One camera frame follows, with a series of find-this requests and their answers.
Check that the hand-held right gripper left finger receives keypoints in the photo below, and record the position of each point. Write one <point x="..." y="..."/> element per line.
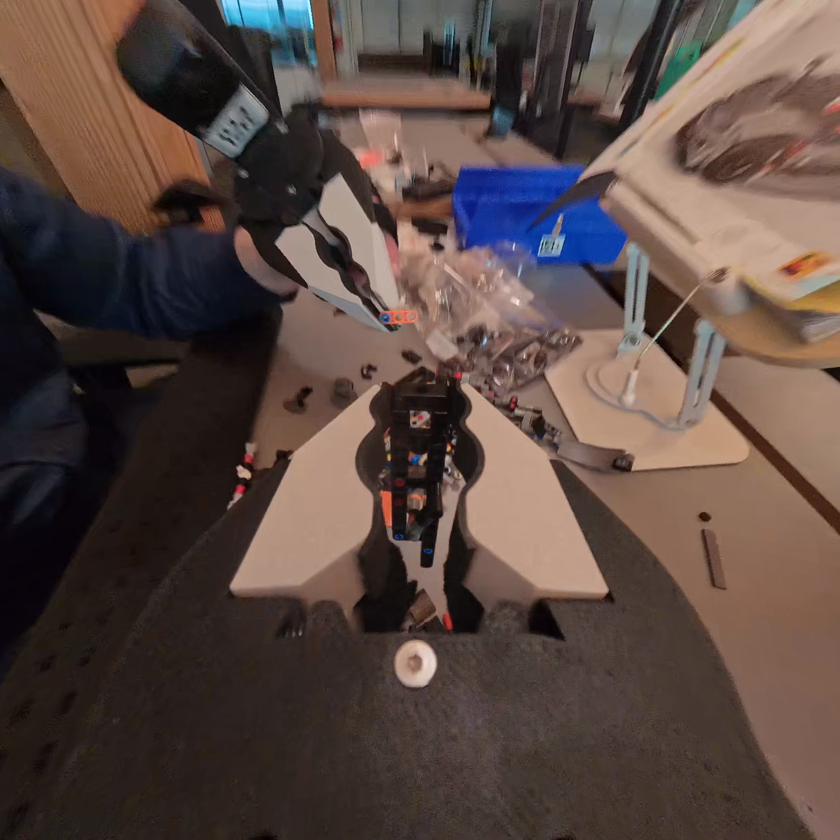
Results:
<point x="302" y="525"/>

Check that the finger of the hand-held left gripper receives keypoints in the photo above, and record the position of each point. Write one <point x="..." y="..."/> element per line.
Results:
<point x="358" y="216"/>
<point x="305" y="256"/>

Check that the lego car chassis assembly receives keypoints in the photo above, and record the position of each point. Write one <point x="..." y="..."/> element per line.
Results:
<point x="420" y="407"/>

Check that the person's left forearm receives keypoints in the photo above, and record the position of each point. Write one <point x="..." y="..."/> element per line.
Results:
<point x="131" y="275"/>

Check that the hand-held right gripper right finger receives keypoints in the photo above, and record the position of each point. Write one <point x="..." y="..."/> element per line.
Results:
<point x="531" y="525"/>

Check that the black perforated panel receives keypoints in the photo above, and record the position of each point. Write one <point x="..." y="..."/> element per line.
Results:
<point x="131" y="525"/>

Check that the dark grey lego gear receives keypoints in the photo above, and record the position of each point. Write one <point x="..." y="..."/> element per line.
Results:
<point x="342" y="392"/>

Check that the lego instruction booklet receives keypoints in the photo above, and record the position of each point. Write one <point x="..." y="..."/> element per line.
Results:
<point x="715" y="98"/>

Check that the grey lego subassembly with curved panel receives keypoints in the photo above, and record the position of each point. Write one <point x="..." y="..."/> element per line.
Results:
<point x="590" y="456"/>

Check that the dark grey lego tile strip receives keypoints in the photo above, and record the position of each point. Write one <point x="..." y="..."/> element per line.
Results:
<point x="714" y="558"/>

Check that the black axle with red bushings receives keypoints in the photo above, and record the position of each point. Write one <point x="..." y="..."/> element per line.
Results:
<point x="244" y="469"/>

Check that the thin orange lego beam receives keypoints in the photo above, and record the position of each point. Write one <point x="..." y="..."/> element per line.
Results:
<point x="400" y="317"/>

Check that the wooden background desk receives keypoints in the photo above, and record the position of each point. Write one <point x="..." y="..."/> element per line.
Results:
<point x="407" y="98"/>

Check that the person's left hand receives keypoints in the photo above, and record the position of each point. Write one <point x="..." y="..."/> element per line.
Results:
<point x="259" y="266"/>

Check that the clear bag of lego parts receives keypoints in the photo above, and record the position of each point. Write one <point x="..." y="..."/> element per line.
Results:
<point x="499" y="348"/>

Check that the blue plastic bin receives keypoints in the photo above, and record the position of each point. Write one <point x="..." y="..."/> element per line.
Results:
<point x="505" y="210"/>

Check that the white book stand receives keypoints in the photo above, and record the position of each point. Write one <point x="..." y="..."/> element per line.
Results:
<point x="656" y="426"/>

